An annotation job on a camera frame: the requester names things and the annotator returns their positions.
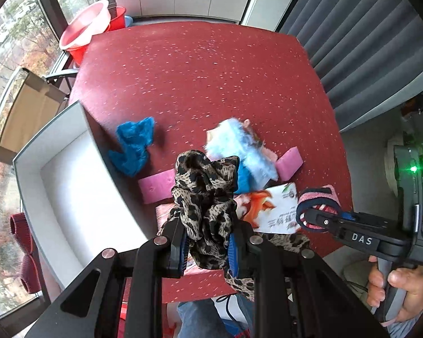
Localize maroon slippers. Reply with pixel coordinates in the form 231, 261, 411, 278
10, 213, 41, 294

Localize pink striped sock roll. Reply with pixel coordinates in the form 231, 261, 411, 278
296, 185, 342, 234

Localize white storage box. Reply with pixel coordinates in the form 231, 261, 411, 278
14, 102, 157, 288

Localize person's jeans leg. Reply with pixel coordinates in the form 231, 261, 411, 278
176, 293, 257, 338

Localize grey curtain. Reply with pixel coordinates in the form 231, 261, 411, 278
279, 0, 423, 131

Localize leopard print cloth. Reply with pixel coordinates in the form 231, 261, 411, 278
168, 150, 309, 301

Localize light blue fluffy cloth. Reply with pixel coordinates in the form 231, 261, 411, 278
205, 117, 279, 195

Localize tan folding chair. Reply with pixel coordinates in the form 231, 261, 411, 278
0, 66, 78, 166

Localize pink plastic basin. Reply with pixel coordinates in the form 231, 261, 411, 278
59, 0, 111, 50

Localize small blue fuzzy cloth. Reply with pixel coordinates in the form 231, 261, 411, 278
108, 117, 156, 177

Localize fox print tissue pack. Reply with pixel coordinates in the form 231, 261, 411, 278
234, 182, 300, 234

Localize red plastic bucket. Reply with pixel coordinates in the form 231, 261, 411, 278
67, 6, 127, 67

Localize person's right hand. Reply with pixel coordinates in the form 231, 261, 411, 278
367, 255, 423, 326

